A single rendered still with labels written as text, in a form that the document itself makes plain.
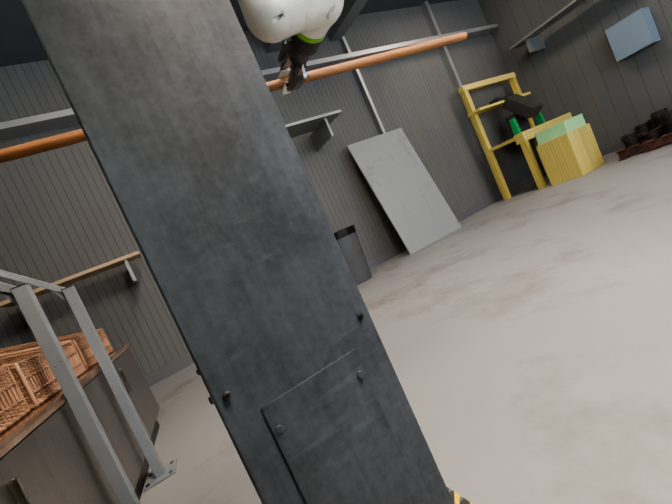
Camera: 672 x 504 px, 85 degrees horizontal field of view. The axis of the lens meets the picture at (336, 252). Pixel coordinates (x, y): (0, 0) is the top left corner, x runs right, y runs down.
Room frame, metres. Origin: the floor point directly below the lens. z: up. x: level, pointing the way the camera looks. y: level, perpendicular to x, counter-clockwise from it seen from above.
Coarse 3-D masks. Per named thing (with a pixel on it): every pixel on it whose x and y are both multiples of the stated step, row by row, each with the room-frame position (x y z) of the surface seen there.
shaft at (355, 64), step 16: (464, 32) 1.46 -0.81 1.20; (400, 48) 1.35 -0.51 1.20; (416, 48) 1.37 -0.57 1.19; (432, 48) 1.41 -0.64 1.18; (336, 64) 1.25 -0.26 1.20; (352, 64) 1.27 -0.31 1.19; (368, 64) 1.30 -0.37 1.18; (272, 80) 1.17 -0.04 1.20; (32, 144) 0.92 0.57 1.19; (48, 144) 0.94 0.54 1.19; (64, 144) 0.95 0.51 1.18; (0, 160) 0.90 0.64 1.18
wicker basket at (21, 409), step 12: (0, 372) 1.04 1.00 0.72; (0, 384) 1.01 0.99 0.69; (12, 384) 1.06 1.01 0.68; (0, 396) 0.99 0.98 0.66; (12, 396) 1.04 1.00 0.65; (0, 408) 0.97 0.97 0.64; (12, 408) 1.01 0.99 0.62; (24, 408) 1.06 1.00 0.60; (0, 420) 0.94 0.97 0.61; (12, 420) 0.98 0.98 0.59; (0, 432) 0.91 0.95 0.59
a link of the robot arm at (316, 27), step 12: (312, 0) 0.81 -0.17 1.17; (324, 0) 0.82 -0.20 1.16; (336, 0) 0.83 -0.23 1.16; (312, 12) 0.82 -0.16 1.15; (324, 12) 0.83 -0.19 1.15; (336, 12) 0.85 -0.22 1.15; (312, 24) 0.84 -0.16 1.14; (324, 24) 0.86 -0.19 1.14; (300, 36) 0.92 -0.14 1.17; (312, 36) 0.91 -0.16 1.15; (324, 36) 0.94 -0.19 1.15
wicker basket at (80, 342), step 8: (64, 336) 2.11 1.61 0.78; (72, 336) 2.12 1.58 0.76; (80, 336) 1.78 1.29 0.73; (104, 336) 2.16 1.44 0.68; (24, 344) 2.04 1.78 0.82; (32, 344) 2.06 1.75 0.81; (80, 344) 1.73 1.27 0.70; (88, 344) 1.84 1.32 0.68; (104, 344) 2.09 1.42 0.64; (0, 352) 1.98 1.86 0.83; (8, 352) 2.02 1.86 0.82; (80, 352) 1.68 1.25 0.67; (88, 352) 1.79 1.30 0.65; (88, 360) 1.74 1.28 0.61; (96, 360) 1.84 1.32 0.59; (88, 368) 1.68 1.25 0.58
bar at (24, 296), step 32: (0, 288) 1.18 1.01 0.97; (64, 288) 1.63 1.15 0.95; (32, 320) 1.18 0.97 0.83; (96, 352) 1.63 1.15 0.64; (64, 384) 1.18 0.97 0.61; (96, 416) 1.22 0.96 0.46; (128, 416) 1.63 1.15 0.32; (96, 448) 1.18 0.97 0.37; (128, 480) 1.22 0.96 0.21; (160, 480) 1.59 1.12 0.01
